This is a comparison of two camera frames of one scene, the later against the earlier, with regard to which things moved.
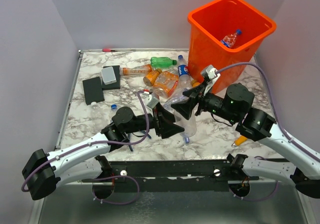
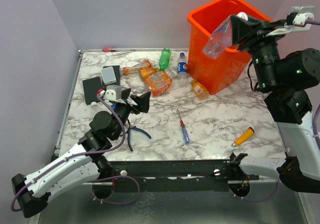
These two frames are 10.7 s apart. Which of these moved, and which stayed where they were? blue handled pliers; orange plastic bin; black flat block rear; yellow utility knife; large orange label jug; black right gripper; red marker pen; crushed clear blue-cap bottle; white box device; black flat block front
Moved: crushed clear blue-cap bottle; large orange label jug; black right gripper
Stayed: orange plastic bin; black flat block front; black flat block rear; yellow utility knife; red marker pen; white box device; blue handled pliers
